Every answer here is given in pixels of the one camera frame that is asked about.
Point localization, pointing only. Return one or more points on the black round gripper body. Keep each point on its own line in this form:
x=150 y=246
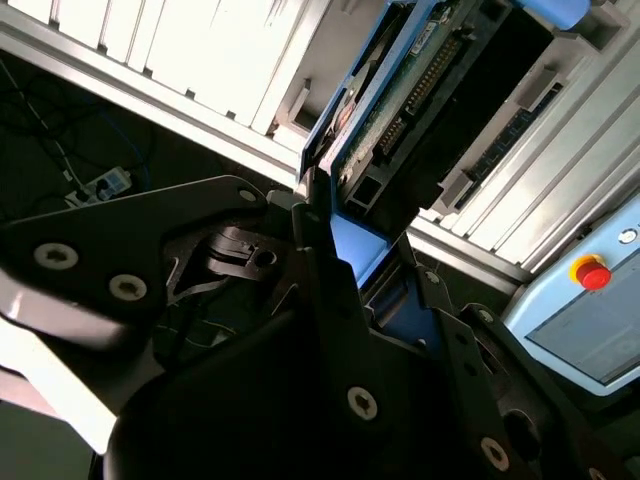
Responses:
x=250 y=425

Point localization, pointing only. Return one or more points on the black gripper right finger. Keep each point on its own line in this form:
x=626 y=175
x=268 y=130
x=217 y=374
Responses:
x=460 y=350

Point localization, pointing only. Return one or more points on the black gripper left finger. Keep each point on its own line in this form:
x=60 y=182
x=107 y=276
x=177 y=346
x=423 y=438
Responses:
x=100 y=235

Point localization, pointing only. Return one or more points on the hard disk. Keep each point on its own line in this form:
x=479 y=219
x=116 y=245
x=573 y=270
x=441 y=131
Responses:
x=400 y=115

